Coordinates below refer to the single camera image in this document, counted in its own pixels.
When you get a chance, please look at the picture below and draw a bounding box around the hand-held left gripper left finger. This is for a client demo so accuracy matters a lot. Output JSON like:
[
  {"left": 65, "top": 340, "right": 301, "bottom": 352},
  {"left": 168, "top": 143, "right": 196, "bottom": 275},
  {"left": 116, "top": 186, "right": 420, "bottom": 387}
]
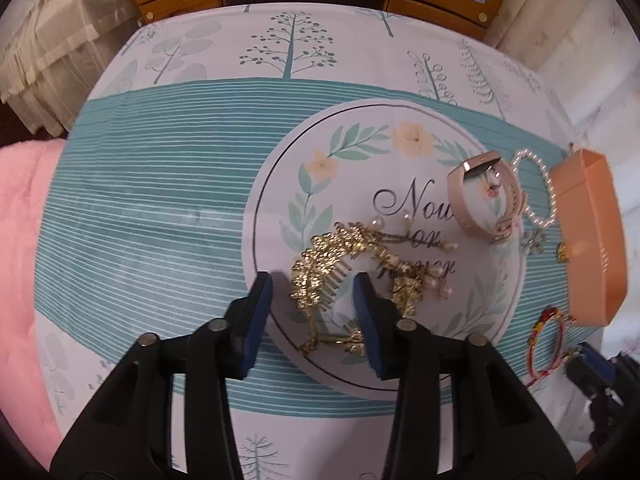
[{"left": 50, "top": 271, "right": 275, "bottom": 480}]

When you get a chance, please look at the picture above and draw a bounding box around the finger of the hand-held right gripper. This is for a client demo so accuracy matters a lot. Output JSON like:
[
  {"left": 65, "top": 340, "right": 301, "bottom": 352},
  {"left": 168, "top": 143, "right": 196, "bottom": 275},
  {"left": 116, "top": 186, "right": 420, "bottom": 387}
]
[{"left": 565, "top": 344, "right": 617, "bottom": 391}]

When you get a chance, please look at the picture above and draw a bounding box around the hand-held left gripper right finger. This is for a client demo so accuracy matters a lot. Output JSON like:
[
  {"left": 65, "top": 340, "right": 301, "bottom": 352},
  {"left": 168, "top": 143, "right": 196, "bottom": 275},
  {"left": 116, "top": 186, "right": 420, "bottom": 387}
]
[{"left": 351, "top": 272, "right": 578, "bottom": 480}]

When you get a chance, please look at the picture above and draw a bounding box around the gold leaf hair comb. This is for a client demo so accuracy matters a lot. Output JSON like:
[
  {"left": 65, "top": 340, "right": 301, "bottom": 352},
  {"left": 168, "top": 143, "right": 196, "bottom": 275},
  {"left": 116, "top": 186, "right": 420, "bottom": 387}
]
[{"left": 291, "top": 221, "right": 381, "bottom": 358}]

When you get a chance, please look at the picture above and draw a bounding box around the orange plastic box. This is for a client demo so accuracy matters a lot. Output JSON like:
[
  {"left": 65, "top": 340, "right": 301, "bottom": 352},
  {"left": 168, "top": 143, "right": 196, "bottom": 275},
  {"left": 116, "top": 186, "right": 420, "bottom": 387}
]
[{"left": 547, "top": 147, "right": 630, "bottom": 326}]

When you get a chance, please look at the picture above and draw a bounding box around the gold pearl tassel earring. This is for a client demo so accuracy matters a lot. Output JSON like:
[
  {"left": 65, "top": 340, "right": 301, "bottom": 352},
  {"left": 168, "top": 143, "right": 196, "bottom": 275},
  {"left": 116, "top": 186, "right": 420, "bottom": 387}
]
[{"left": 387, "top": 255, "right": 457, "bottom": 318}]

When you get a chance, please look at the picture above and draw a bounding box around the silver snowflake brooch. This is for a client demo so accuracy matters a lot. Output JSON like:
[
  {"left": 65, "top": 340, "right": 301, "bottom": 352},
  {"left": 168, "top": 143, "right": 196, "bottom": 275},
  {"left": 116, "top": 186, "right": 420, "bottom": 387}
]
[{"left": 520, "top": 230, "right": 548, "bottom": 257}]

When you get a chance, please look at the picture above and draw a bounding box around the teal striped printed tablecloth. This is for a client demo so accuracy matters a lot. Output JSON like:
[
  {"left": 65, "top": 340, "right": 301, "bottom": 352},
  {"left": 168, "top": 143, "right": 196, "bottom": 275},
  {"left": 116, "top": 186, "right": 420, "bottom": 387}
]
[{"left": 32, "top": 2, "right": 603, "bottom": 480}]

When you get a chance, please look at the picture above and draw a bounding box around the pink fluffy blanket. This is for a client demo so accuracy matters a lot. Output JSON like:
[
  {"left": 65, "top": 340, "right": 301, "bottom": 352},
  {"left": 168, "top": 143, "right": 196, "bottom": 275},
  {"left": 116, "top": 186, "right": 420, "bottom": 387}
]
[{"left": 0, "top": 139, "right": 68, "bottom": 463}]

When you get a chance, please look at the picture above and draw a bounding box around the pale floral curtain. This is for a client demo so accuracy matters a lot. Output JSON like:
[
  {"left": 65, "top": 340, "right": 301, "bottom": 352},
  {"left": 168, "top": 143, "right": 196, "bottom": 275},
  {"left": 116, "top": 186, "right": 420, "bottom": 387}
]
[{"left": 484, "top": 0, "right": 640, "bottom": 161}]

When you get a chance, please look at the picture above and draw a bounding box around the cream ruffled curtain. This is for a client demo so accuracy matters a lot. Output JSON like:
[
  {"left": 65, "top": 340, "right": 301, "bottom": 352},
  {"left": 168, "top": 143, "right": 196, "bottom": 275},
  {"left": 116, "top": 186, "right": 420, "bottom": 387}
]
[{"left": 0, "top": 0, "right": 147, "bottom": 137}]

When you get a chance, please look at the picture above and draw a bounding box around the red string bracelet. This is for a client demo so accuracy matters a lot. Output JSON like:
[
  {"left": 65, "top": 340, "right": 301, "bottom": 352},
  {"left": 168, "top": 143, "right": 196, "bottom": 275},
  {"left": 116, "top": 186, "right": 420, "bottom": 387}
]
[{"left": 525, "top": 307, "right": 576, "bottom": 386}]

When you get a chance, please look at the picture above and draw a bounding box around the pink strap wristwatch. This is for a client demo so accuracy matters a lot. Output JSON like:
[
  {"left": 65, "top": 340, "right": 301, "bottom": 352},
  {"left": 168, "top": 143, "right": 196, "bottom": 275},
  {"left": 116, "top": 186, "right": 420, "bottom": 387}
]
[{"left": 446, "top": 151, "right": 528, "bottom": 246}]

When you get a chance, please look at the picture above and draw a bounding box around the white pearl bracelet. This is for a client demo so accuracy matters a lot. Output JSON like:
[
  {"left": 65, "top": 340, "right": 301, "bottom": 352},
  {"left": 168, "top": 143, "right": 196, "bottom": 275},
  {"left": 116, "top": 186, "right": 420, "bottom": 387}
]
[{"left": 510, "top": 148, "right": 560, "bottom": 228}]

